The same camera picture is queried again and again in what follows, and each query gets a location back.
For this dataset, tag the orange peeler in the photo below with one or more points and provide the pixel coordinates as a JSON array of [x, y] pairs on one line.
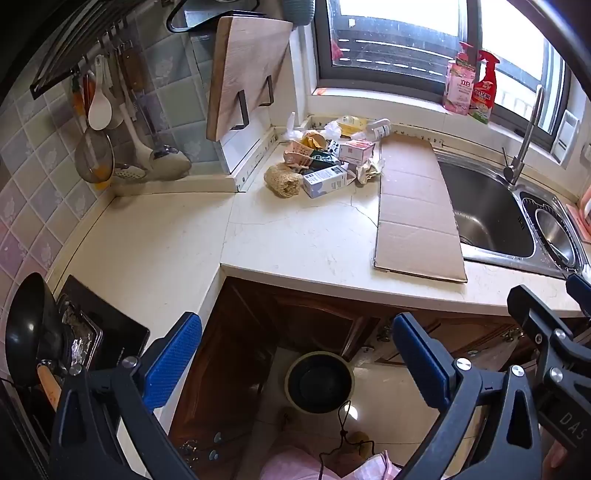
[[78, 99]]

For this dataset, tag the flat cardboard sheet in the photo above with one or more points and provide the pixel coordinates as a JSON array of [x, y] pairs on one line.
[[415, 207]]

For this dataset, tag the metal mesh strainer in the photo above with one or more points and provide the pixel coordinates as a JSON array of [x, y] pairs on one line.
[[92, 157]]

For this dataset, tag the yellow slipper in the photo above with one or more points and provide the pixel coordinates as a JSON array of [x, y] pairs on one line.
[[358, 438]]

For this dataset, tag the grey-blue ribbed basket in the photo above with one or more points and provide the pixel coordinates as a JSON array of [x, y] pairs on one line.
[[298, 9]]

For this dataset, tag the metal faucet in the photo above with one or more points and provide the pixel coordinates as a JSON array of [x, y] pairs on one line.
[[519, 157]]

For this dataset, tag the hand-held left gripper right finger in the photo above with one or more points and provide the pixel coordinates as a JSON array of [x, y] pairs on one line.
[[422, 364]]

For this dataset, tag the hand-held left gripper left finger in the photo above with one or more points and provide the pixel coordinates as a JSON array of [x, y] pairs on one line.
[[173, 353]]

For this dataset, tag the lavender and white carton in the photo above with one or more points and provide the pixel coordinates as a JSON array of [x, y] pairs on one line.
[[323, 182]]

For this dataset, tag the window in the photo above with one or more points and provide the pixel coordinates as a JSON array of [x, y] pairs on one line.
[[397, 27]]

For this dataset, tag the clear plastic bottle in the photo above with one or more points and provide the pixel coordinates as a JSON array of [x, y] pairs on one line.
[[378, 129]]

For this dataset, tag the white rice paddle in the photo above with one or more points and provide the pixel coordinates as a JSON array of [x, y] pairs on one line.
[[99, 110]]

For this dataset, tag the black wok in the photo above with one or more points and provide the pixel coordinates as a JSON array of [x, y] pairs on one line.
[[27, 323]]

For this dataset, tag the pink and white box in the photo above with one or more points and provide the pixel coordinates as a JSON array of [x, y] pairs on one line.
[[355, 150]]

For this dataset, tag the stainless steel sink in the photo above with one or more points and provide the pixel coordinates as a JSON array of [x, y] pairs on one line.
[[485, 212]]

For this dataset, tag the cream trash bin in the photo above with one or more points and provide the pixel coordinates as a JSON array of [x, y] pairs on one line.
[[318, 383]]

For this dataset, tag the pink detergent bottle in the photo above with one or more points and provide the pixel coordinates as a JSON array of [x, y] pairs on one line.
[[458, 90]]

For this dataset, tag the dark packet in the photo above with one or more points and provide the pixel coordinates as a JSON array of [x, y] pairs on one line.
[[323, 160]]

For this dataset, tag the dried loofah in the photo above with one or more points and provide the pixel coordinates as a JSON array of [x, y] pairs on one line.
[[281, 180]]

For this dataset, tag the pink packet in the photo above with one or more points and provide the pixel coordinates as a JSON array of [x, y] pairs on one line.
[[295, 154]]

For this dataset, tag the yellow box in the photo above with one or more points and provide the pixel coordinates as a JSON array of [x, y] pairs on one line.
[[353, 123]]

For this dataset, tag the black utensil rail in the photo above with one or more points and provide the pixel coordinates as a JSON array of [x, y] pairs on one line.
[[78, 50]]

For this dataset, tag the black glass stove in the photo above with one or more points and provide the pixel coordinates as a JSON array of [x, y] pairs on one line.
[[115, 332]]

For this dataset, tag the crumpled paper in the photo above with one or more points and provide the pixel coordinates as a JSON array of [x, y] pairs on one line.
[[369, 171]]

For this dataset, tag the black dotted tissue packet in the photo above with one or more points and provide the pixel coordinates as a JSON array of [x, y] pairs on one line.
[[332, 147]]

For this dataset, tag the orange paper cake cup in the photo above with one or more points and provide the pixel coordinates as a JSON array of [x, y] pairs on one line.
[[314, 140]]

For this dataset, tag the wooden corner cabinet door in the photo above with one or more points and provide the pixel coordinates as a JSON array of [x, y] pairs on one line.
[[318, 318]]

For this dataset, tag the wooden stove cabinet door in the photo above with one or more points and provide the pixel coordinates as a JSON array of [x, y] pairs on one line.
[[217, 369]]

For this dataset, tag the wooden cutting board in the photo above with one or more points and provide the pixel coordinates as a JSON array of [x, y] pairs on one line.
[[244, 69]]

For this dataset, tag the aluminium foil burner liner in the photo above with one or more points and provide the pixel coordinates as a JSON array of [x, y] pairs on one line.
[[81, 332]]

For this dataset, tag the pink object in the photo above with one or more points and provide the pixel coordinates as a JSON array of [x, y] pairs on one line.
[[585, 203]]

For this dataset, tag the red spray bottle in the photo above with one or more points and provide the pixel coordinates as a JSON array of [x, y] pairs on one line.
[[482, 94]]

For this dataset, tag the black cutting board rack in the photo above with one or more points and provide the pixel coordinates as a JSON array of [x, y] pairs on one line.
[[243, 108]]

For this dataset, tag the wooden sink cabinet door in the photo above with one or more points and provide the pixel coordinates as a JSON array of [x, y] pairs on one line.
[[461, 334]]

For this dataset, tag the clear plastic bag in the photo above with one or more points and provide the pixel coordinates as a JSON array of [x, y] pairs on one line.
[[292, 129]]

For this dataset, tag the pink pants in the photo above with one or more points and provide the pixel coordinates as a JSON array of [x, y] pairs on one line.
[[286, 466]]

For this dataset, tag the white wall socket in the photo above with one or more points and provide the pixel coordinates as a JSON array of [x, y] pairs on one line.
[[565, 136]]

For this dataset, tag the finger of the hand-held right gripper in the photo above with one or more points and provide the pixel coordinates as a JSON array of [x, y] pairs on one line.
[[531, 309], [579, 290]]

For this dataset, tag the person's right hand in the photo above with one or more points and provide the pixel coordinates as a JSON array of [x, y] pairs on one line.
[[552, 459]]

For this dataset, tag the white slotted spatula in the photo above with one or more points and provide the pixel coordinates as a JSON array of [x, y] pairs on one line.
[[130, 171]]

